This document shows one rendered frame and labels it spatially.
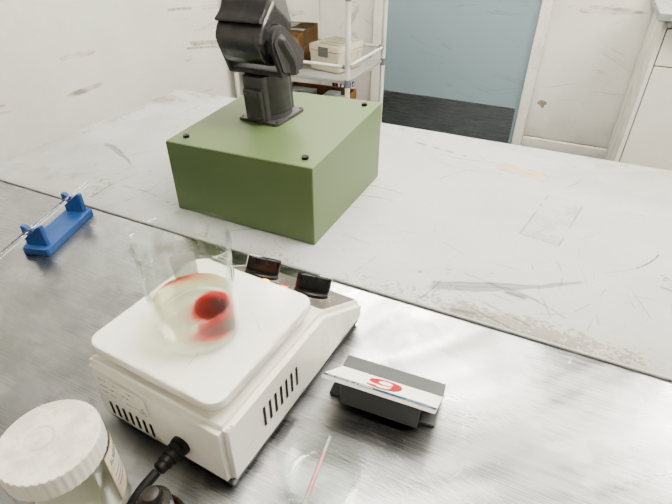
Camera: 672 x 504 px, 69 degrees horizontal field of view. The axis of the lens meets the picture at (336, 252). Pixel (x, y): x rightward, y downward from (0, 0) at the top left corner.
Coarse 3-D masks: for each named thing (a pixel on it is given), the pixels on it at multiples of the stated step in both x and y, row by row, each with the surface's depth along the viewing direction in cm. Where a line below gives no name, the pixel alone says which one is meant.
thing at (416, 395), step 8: (344, 368) 42; (344, 376) 39; (352, 376) 40; (360, 376) 41; (368, 376) 41; (368, 384) 38; (376, 384) 39; (384, 384) 40; (392, 384) 41; (392, 392) 37; (400, 392) 38; (408, 392) 39; (416, 392) 40; (424, 392) 41; (416, 400) 37; (424, 400) 37; (432, 400) 38
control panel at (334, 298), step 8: (272, 280) 46; (280, 280) 47; (288, 280) 48; (288, 288) 44; (328, 296) 45; (336, 296) 46; (344, 296) 47; (312, 304) 41; (320, 304) 42; (328, 304) 42; (336, 304) 43
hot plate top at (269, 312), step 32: (256, 288) 39; (128, 320) 36; (256, 320) 36; (288, 320) 36; (96, 352) 34; (128, 352) 34; (160, 352) 34; (224, 352) 34; (256, 352) 34; (160, 384) 32; (192, 384) 31; (224, 384) 31
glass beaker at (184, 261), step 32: (160, 224) 33; (192, 224) 34; (224, 224) 32; (160, 256) 34; (192, 256) 35; (224, 256) 30; (160, 288) 30; (192, 288) 30; (224, 288) 31; (160, 320) 32; (192, 320) 31; (224, 320) 33; (192, 352) 33
